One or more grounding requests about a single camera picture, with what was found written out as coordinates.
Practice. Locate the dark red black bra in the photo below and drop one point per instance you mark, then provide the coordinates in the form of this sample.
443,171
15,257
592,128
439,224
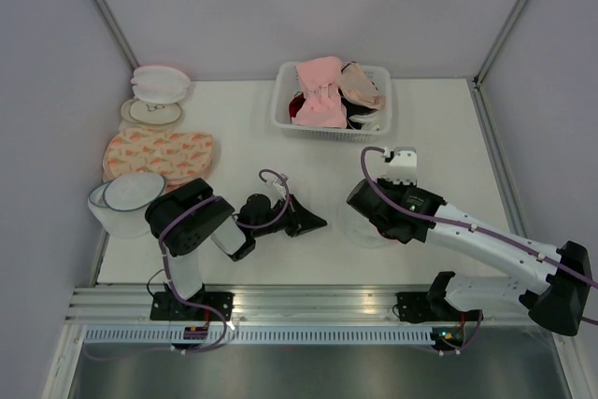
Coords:
296,110

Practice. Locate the pink bra in basket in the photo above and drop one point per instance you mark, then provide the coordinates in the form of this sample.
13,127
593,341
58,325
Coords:
323,107

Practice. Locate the beige bra in basket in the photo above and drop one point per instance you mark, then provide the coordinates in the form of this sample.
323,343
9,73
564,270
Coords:
358,89

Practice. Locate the pink laundry bag under stack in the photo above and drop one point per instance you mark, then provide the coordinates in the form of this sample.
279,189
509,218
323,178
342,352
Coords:
190,189

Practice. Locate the right aluminium frame post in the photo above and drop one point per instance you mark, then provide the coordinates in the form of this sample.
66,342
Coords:
511,21

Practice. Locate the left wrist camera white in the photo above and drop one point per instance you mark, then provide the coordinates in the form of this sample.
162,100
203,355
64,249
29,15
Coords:
280,185

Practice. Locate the white bra in basket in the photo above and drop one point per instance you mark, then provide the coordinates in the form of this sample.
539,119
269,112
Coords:
368,122

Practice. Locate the white plastic perforated basket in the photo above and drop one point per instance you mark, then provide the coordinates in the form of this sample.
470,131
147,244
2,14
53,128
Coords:
287,86

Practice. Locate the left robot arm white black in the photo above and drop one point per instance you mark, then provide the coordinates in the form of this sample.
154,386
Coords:
184,219

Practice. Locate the aluminium frame post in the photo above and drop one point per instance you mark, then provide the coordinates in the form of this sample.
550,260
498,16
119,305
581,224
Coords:
511,21
113,27

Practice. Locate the grey-trimmed white mesh laundry bag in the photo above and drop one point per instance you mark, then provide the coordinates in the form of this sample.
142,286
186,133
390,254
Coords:
121,203

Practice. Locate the white slotted cable duct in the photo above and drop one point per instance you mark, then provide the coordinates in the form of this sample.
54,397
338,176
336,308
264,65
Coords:
421,336

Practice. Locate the left aluminium frame post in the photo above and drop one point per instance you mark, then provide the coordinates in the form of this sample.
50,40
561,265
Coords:
113,27

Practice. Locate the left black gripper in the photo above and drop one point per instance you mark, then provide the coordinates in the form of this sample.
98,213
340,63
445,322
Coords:
299,215

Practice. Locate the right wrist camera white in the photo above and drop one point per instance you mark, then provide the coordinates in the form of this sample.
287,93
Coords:
401,165

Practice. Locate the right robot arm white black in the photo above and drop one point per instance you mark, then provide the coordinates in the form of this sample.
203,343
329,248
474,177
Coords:
550,284

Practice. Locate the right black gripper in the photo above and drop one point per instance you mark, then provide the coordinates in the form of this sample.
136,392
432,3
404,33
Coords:
387,184

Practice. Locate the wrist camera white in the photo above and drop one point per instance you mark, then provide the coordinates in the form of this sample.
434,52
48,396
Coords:
280,185
401,165

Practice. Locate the white mesh laundry bag pink zipper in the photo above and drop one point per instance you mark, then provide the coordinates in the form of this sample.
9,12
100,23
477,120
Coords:
358,229

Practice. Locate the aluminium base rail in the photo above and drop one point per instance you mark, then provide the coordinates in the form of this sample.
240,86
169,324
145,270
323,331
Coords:
253,305

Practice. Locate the carrot print laundry bag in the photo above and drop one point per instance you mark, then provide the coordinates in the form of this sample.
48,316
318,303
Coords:
178,157

